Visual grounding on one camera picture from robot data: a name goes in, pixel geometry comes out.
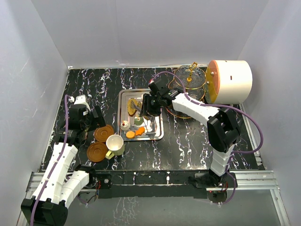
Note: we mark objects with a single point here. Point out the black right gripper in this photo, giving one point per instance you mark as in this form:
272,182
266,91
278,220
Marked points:
146,106

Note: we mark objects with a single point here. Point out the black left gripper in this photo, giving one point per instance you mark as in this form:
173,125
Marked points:
98,121

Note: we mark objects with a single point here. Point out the green dome cake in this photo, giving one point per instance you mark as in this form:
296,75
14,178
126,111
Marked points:
138,121

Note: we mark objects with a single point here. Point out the brown wooden coaster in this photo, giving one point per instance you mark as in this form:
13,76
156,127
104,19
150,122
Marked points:
101,134
97,151

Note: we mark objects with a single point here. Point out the orange fish-shaped cookie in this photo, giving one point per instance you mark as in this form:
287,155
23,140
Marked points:
140,131

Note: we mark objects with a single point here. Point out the white sprinkle cherry cake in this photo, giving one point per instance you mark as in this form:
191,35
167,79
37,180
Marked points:
124,125

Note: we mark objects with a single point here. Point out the green ceramic cup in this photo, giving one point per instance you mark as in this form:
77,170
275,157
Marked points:
115,145

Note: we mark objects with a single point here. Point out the round orange biscuit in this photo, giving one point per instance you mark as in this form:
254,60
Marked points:
130,134

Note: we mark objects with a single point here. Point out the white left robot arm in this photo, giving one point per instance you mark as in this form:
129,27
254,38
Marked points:
49,203

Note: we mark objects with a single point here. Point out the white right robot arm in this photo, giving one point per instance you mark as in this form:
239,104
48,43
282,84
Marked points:
222,126

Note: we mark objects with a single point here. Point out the brown oval cookie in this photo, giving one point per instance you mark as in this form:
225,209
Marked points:
133,106

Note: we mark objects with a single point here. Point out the three-tier glass cake stand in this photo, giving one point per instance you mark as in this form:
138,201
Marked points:
193,78

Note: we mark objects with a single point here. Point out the white cylindrical container orange lid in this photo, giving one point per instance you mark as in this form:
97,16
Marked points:
228,82

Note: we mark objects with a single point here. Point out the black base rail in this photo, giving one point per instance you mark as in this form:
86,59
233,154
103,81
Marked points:
157,183

